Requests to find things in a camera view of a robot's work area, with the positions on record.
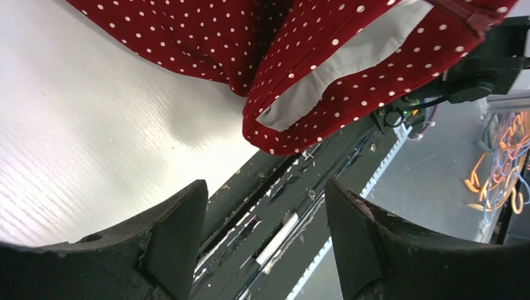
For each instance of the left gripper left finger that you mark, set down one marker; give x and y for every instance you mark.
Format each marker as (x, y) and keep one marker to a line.
(151, 255)

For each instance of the white cable duct strip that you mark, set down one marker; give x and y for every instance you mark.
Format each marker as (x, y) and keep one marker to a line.
(352, 257)

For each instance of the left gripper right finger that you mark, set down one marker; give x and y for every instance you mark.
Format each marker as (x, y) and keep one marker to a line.
(425, 264)

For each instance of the red polka dot skirt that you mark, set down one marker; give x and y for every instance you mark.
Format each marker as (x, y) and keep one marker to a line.
(306, 68)

